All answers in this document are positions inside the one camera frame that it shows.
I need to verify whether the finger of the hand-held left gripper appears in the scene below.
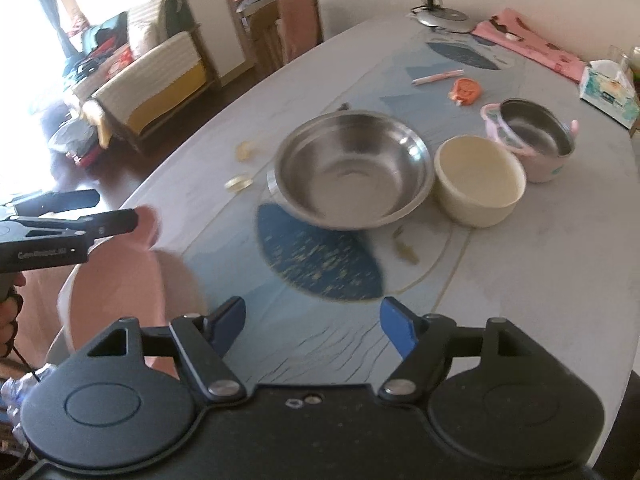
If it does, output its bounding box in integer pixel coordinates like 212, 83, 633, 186
9, 208, 140, 247
10, 189, 100, 214

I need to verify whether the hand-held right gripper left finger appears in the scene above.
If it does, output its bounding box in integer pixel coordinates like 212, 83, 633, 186
75, 296, 248, 406

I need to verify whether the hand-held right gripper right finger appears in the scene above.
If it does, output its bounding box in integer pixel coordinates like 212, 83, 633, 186
376, 296, 551, 404

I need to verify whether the pink bear-shaped plate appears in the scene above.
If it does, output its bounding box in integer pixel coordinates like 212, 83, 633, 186
65, 205, 211, 377

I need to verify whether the large steel bowl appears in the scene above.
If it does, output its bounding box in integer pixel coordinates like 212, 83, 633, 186
267, 112, 435, 231

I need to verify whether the cream bowl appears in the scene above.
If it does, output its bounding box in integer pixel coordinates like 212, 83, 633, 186
433, 134, 527, 228

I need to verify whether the pink handled steel-lined bowl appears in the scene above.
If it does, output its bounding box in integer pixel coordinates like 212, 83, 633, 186
480, 98, 580, 184

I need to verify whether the person's left hand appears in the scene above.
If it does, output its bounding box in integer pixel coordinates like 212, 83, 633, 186
0, 274, 26, 359

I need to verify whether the grey plastic bag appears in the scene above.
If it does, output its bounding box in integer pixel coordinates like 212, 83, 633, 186
50, 122, 99, 159

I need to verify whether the blue patterned table runner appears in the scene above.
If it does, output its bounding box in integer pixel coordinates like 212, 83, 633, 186
182, 20, 531, 386

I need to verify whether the clear plastic bottle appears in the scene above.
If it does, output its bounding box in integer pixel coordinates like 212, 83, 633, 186
0, 364, 58, 441

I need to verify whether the sofa with cream cover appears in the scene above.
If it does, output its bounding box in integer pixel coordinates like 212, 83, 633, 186
65, 0, 221, 154

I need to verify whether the pile of clothes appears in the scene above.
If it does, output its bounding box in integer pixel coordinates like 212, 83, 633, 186
65, 25, 132, 82

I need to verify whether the wooden chair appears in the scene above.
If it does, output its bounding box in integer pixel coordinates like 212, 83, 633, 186
248, 0, 325, 74

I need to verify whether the orange small toy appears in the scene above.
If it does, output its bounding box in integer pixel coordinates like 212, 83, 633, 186
448, 77, 483, 107

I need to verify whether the pink pen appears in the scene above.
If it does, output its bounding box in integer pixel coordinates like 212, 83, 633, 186
411, 69, 465, 86

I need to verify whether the pink towel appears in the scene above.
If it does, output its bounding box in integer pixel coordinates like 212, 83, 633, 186
277, 0, 325, 63

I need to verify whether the pink printed cloth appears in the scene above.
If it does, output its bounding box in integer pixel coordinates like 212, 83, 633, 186
470, 8, 588, 83

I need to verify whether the tissue box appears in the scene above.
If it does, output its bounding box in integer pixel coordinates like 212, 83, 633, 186
579, 60, 640, 128

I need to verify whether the black cord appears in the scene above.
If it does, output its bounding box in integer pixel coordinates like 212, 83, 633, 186
9, 330, 40, 385

